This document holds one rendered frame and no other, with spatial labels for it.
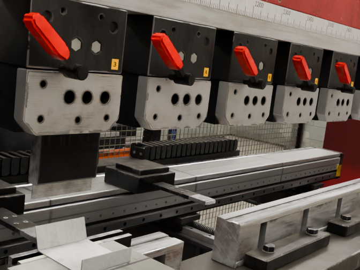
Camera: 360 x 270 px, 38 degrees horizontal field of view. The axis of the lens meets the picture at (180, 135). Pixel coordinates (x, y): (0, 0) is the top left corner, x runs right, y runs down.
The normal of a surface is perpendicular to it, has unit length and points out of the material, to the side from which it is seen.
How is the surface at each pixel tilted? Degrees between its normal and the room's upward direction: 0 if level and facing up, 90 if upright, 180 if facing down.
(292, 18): 90
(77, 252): 0
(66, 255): 0
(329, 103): 90
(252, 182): 90
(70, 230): 70
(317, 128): 90
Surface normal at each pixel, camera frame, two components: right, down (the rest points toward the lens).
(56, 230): 0.74, -0.15
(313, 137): -0.60, 0.05
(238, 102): 0.75, 0.18
